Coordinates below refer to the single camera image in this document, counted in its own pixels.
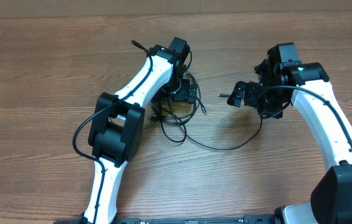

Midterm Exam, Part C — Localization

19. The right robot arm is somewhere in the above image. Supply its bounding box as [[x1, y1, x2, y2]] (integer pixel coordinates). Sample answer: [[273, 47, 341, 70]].
[[227, 42, 352, 223]]

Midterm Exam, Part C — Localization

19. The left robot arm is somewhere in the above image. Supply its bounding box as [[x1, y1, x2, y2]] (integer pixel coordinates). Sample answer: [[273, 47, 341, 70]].
[[78, 37, 197, 223]]

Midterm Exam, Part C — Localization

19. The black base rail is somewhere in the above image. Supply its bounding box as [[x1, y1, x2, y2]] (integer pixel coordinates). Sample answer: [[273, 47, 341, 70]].
[[54, 213, 331, 224]]

